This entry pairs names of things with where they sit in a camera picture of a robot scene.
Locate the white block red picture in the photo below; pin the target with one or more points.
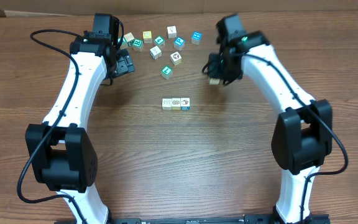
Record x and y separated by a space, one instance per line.
185 103
176 58

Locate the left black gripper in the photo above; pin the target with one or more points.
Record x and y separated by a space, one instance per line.
124 61

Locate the yellow top block left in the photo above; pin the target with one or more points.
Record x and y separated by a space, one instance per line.
147 37

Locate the green letter L block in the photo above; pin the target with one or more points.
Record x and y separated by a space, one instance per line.
167 72

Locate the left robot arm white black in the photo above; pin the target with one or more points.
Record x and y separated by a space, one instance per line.
60 152

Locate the white engraved block blue side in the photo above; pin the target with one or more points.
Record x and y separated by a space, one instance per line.
167 104

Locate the plain wooden block number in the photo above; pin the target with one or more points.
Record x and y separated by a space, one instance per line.
129 38

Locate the blue letter P block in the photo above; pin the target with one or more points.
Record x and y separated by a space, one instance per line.
179 43

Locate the green letter R block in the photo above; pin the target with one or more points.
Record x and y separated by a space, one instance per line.
138 45

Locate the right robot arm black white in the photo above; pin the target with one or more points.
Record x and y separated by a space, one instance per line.
301 138

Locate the white block top centre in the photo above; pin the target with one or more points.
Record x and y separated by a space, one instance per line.
172 32

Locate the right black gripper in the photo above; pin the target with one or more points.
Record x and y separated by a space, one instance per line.
214 72

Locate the white block yellow side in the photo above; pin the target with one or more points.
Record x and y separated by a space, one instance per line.
176 103

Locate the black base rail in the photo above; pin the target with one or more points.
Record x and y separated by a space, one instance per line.
247 219

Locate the green block number four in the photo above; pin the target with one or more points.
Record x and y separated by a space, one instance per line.
159 41

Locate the blue block top right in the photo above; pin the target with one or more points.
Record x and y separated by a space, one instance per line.
196 38

